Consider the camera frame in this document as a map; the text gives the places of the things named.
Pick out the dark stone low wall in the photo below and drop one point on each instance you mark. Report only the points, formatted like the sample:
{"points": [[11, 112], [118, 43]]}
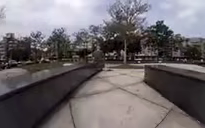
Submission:
{"points": [[30, 96], [186, 86]]}

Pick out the parked vehicles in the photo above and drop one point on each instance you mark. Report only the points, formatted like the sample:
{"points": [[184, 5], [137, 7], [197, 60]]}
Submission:
{"points": [[13, 63]]}

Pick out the row of trees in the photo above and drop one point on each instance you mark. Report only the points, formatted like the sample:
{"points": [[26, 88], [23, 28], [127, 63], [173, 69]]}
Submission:
{"points": [[123, 36]]}

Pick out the pale long building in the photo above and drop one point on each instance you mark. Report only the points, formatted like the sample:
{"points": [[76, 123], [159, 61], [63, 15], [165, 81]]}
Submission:
{"points": [[198, 46]]}

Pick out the grey multi-storey building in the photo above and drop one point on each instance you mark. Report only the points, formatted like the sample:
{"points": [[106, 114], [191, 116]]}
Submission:
{"points": [[6, 46]]}

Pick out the person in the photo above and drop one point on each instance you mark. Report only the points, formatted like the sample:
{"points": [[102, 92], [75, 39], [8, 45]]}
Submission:
{"points": [[97, 55]]}

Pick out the grey concrete slab path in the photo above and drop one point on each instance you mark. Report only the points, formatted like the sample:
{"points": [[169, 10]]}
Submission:
{"points": [[116, 100]]}

